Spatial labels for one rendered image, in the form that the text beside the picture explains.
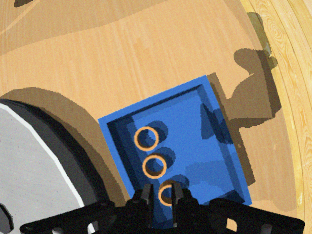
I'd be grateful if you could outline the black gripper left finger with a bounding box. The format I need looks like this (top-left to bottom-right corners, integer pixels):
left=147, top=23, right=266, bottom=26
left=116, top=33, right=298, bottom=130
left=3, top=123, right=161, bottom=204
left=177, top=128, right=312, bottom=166
left=19, top=184, right=154, bottom=234

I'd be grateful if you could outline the bronze bushing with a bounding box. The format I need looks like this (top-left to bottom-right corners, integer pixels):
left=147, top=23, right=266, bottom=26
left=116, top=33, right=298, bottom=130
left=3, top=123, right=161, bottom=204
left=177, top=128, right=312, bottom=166
left=159, top=180, right=177, bottom=206
left=142, top=153, right=167, bottom=179
left=134, top=126, right=159, bottom=151

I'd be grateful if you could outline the blue crate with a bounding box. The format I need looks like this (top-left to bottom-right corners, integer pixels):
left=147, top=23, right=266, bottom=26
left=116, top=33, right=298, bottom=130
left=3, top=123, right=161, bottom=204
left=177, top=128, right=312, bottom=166
left=97, top=75, right=252, bottom=229

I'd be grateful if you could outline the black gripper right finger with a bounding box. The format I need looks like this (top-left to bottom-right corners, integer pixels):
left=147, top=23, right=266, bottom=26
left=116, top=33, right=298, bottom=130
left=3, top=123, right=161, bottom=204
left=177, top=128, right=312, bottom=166
left=171, top=183, right=305, bottom=234

